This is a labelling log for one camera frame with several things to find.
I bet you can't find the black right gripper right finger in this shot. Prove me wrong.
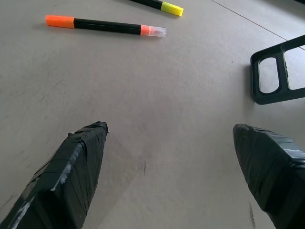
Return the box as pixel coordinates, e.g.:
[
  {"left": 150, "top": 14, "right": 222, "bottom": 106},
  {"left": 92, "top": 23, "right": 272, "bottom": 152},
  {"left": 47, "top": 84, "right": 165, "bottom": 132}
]
[{"left": 232, "top": 123, "right": 305, "bottom": 229}]

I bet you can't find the yellow and black highlighter pen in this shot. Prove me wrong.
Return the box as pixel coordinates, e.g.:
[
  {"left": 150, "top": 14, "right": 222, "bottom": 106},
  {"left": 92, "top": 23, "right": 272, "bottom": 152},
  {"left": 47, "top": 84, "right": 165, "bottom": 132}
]
[{"left": 130, "top": 0, "right": 184, "bottom": 18}]

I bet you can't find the orange and black highlighter pen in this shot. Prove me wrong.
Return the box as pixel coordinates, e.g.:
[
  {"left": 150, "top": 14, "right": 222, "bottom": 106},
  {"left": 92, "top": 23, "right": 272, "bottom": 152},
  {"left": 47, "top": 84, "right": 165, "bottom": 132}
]
[{"left": 45, "top": 15, "right": 167, "bottom": 39}]

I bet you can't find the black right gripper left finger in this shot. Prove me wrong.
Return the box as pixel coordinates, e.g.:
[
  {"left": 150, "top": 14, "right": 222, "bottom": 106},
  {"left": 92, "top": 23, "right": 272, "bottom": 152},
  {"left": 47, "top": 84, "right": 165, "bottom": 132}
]
[{"left": 0, "top": 121, "right": 109, "bottom": 229}]

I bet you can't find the black plastic frame with openings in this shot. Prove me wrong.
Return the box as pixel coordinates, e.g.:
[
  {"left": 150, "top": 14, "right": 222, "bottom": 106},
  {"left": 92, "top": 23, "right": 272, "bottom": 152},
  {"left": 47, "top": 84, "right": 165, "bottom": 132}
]
[{"left": 250, "top": 34, "right": 305, "bottom": 105}]

